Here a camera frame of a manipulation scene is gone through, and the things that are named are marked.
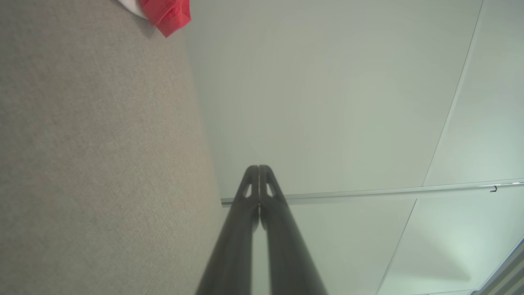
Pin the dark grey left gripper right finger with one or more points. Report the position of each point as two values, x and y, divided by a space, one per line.
286 262

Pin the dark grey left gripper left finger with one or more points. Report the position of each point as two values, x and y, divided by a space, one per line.
233 254

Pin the red shorts with white stripe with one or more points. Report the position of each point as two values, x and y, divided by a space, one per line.
168 16

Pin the grey fabric sofa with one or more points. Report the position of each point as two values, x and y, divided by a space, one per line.
94 164

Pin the aluminium partition rail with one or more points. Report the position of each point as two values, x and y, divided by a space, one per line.
368 193

